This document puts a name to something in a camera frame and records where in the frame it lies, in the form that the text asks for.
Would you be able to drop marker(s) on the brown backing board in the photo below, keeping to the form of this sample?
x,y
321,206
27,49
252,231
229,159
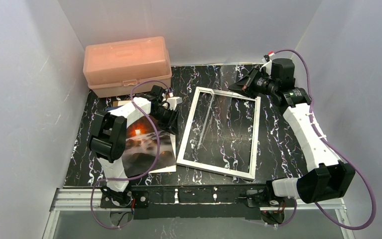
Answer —
x,y
121,103

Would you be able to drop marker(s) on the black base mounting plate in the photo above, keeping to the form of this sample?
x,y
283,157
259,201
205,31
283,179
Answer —
x,y
248,201

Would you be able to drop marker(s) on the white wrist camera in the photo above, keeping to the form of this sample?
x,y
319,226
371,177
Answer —
x,y
266,62
172,103

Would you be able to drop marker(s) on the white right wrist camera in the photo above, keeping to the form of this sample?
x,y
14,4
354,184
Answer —
x,y
266,62

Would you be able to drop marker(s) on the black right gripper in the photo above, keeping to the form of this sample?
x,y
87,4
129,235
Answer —
x,y
253,82

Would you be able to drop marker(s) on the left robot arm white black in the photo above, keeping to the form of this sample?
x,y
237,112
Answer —
x,y
136,138

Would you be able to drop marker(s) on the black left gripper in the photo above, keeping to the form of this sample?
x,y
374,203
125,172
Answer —
x,y
170,116

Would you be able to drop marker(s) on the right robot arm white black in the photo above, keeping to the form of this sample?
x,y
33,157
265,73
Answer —
x,y
328,177

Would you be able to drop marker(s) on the pink plastic storage box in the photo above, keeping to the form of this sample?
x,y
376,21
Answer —
x,y
118,68

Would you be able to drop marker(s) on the white picture frame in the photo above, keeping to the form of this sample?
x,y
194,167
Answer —
x,y
211,168

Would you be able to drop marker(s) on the aluminium front rail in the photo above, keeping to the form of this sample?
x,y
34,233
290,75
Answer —
x,y
77,214

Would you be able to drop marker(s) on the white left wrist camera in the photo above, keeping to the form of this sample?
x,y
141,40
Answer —
x,y
172,103

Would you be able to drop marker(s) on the landscape sunset photo print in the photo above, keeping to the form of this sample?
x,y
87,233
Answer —
x,y
138,148

